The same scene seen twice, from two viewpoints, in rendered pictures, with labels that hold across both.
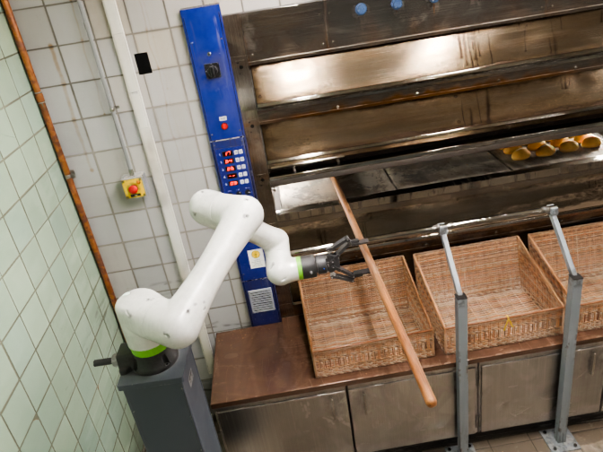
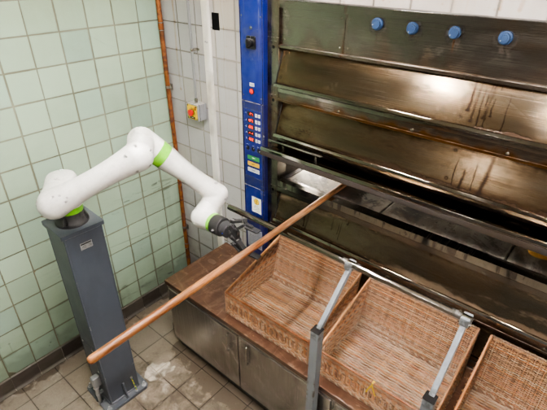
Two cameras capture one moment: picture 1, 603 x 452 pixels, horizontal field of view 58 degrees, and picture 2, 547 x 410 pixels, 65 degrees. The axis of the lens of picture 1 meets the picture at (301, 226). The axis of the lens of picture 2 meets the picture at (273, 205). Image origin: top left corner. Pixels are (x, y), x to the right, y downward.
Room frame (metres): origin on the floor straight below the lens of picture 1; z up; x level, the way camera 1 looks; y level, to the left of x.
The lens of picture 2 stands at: (0.74, -1.29, 2.29)
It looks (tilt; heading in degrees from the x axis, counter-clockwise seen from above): 30 degrees down; 41
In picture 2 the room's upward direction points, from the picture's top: straight up
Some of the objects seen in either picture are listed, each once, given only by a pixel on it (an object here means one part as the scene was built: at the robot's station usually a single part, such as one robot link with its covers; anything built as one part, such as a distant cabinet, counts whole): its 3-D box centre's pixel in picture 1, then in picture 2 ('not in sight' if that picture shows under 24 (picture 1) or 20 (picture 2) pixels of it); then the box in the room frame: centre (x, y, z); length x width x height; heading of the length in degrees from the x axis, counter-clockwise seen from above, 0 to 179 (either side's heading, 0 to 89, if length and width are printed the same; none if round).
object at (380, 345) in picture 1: (362, 312); (292, 292); (2.12, -0.22, 0.72); 0.56 x 0.49 x 0.28; 92
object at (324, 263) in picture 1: (327, 263); (230, 231); (1.84, -0.08, 1.19); 0.09 x 0.07 x 0.08; 92
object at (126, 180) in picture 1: (135, 185); (196, 111); (2.33, 0.71, 1.46); 0.10 x 0.07 x 0.10; 91
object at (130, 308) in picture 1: (145, 321); (63, 192); (1.39, 0.52, 1.36); 0.16 x 0.13 x 0.19; 52
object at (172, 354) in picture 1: (135, 354); (65, 211); (1.40, 0.58, 1.23); 0.26 x 0.15 x 0.06; 89
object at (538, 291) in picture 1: (484, 291); (395, 350); (2.14, -0.81, 0.72); 0.56 x 0.49 x 0.28; 92
